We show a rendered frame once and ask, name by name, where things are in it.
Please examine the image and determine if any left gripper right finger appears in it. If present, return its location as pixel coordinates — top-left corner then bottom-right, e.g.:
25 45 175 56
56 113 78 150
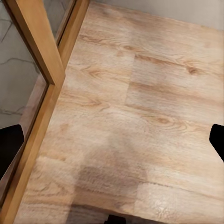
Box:
209 124 224 162

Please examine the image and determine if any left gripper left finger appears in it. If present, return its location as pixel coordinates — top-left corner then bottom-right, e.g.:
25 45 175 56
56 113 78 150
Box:
0 124 24 180

